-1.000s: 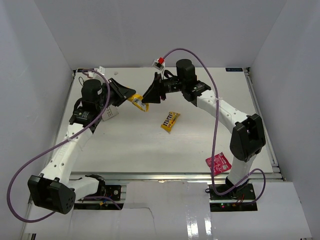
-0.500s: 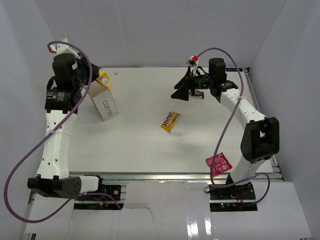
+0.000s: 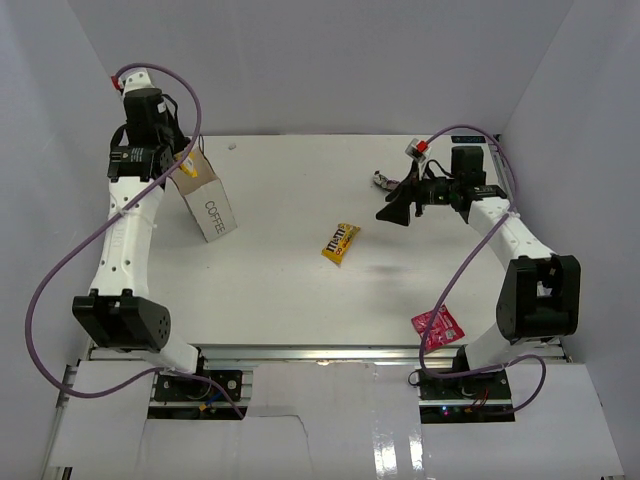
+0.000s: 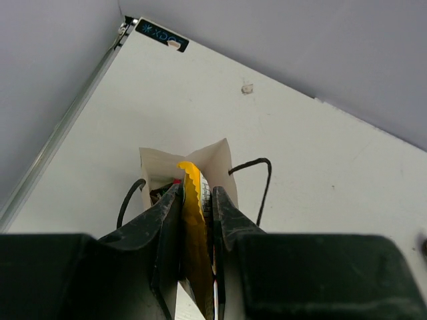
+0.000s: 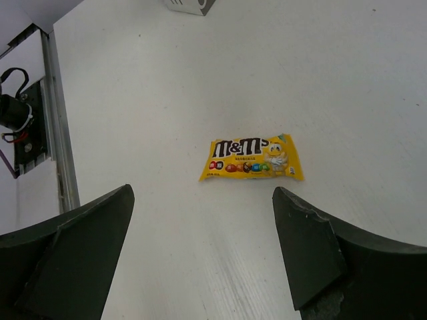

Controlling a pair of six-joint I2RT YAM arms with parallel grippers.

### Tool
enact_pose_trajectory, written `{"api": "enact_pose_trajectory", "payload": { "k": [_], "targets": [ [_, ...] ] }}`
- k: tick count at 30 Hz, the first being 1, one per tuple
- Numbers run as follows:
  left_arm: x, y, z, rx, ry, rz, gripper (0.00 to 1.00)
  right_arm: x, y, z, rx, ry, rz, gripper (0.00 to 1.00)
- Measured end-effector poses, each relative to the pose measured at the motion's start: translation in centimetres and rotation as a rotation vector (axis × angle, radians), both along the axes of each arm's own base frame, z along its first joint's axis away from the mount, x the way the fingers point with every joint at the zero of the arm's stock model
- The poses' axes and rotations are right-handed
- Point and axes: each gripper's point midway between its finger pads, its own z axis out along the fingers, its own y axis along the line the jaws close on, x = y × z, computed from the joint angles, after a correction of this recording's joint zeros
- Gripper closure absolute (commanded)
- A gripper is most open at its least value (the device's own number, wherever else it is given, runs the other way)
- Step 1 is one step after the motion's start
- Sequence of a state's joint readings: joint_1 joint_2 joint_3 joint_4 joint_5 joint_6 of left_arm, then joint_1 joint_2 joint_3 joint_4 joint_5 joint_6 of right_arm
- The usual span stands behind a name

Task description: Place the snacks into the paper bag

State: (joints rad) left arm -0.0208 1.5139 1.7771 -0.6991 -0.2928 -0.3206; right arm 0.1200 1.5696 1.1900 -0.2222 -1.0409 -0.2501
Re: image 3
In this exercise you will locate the brown torn snack wrapper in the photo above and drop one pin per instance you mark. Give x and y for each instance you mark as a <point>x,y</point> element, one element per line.
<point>383,182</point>

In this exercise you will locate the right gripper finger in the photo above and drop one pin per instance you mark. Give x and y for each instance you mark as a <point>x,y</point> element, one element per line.
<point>405,191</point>
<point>396,211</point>

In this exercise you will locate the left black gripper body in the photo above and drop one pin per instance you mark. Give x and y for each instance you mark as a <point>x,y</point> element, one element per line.
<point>171,131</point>

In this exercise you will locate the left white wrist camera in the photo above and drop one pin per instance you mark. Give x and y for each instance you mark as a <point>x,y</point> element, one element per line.
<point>131,81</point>

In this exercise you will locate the blue label right corner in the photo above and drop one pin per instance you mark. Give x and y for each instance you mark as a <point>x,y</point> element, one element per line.
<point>468,139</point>

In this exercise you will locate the red candy packet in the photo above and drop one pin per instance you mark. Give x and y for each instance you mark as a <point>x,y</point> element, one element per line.
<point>444,330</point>

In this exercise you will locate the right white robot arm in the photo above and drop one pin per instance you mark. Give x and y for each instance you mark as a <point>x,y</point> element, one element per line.
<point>540,295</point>

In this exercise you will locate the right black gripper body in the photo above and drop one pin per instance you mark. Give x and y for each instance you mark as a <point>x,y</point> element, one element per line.
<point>434,192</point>

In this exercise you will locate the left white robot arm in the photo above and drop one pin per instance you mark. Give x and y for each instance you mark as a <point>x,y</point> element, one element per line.
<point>118,312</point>

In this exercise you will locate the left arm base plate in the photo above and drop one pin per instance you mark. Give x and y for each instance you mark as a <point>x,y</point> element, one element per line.
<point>170,388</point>

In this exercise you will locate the yellow M&M's packet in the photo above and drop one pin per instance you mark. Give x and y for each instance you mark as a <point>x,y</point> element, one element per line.
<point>340,243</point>

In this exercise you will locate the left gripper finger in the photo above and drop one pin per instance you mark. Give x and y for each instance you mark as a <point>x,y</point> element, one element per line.
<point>175,162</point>
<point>181,145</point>

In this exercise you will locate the yellow snack packet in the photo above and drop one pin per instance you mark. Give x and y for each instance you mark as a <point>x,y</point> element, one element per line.
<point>192,170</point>

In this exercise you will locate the white coffee paper bag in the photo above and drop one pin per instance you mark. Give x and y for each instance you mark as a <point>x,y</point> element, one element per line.
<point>205,197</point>

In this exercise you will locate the aluminium table frame rail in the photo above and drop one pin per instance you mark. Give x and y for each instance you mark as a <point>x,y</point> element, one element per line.
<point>320,353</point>

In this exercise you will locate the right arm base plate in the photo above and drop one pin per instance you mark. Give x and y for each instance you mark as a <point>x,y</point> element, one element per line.
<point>486,398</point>

